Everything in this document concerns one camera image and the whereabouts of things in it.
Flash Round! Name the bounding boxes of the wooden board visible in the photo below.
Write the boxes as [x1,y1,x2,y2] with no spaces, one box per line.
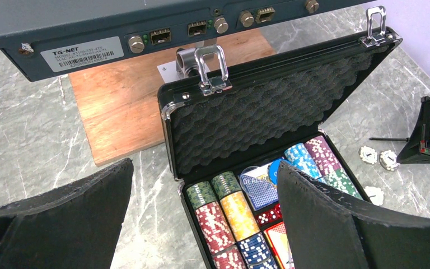
[68,28,277,168]

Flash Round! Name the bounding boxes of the red green chip column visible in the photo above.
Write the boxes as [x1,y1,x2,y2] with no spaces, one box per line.
[186,181,246,268]

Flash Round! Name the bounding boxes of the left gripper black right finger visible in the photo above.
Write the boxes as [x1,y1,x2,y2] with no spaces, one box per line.
[277,162,430,268]

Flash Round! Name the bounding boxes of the blue dealer button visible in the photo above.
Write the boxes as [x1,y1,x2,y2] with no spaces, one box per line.
[268,159,290,186]

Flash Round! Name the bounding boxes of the dark rack-mount server unit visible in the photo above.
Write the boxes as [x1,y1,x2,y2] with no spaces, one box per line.
[0,0,358,82]

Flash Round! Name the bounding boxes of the red dice row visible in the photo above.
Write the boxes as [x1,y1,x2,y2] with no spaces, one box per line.
[256,203,282,228]

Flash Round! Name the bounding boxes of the silver metal stand bracket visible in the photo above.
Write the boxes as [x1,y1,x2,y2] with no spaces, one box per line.
[157,48,199,84]

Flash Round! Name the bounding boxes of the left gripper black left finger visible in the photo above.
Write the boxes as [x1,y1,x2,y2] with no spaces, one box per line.
[0,158,134,268]

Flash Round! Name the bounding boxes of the light blue chip column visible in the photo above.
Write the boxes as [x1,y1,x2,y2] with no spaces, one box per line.
[284,143,326,183]

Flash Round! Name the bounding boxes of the black poker chip case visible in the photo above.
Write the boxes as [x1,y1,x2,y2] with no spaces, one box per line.
[158,24,402,268]

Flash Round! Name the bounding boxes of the blue playing card deck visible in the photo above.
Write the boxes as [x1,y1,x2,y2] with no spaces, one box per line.
[240,163,278,211]

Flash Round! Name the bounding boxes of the white poker chip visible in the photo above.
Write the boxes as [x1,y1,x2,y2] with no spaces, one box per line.
[364,186,384,206]
[358,146,378,165]
[379,150,400,171]

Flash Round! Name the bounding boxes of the green yellow blue chip column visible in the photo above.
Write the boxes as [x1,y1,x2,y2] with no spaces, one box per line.
[211,171,278,268]

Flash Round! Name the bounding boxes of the pink green chip column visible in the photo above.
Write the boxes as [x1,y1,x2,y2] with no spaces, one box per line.
[304,136,362,199]

